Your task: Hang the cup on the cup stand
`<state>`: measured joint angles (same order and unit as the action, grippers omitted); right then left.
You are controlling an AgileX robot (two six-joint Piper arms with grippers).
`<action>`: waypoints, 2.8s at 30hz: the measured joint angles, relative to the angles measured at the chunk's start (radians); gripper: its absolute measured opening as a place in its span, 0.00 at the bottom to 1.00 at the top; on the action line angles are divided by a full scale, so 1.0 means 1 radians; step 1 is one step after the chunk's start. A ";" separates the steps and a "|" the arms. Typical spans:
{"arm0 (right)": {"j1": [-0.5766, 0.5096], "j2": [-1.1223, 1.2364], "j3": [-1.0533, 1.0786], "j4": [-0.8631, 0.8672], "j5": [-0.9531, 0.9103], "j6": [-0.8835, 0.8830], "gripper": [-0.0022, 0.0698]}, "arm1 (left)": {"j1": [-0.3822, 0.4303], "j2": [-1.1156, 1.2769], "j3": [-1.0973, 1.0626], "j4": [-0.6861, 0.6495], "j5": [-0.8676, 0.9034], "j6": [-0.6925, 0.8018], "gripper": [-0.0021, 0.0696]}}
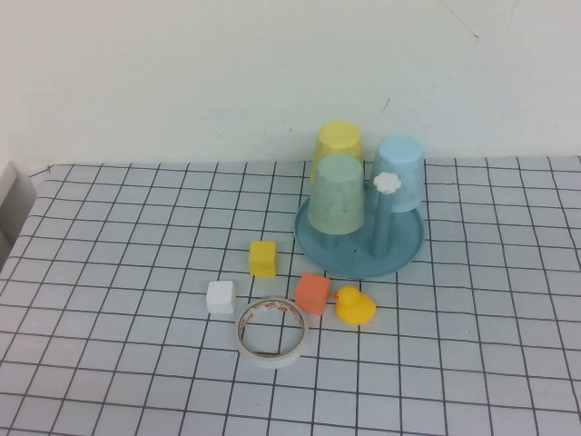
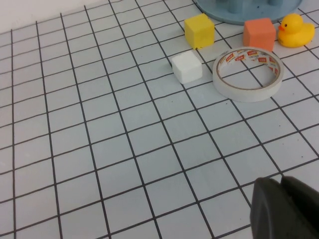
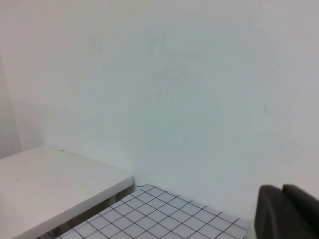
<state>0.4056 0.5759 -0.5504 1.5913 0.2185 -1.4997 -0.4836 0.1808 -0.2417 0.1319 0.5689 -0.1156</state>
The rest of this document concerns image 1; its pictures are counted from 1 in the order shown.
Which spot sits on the yellow foam cube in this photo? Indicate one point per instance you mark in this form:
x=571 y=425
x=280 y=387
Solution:
x=262 y=259

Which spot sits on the white foam cube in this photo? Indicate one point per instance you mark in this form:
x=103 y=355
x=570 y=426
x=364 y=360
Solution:
x=221 y=297

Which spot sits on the white grid tablecloth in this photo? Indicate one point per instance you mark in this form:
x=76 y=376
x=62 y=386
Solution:
x=454 y=340

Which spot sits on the yellow plastic cup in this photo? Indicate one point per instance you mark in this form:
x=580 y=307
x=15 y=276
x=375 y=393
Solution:
x=340 y=141

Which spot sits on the green plastic cup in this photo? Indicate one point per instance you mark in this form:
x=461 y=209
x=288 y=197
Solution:
x=336 y=195

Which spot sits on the light blue plastic cup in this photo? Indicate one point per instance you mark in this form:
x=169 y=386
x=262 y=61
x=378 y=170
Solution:
x=401 y=154

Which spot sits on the blue cup stand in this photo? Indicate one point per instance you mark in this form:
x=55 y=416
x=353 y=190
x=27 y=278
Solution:
x=363 y=261

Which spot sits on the orange foam cube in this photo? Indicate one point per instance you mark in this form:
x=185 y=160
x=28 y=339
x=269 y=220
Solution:
x=311 y=293

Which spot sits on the white board panel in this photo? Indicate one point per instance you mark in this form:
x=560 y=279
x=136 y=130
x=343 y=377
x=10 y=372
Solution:
x=11 y=191

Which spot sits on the white tape roll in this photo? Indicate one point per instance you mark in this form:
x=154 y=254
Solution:
x=272 y=361

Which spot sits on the yellow rubber duck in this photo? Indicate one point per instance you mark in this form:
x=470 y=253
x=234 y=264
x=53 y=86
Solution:
x=354 y=309

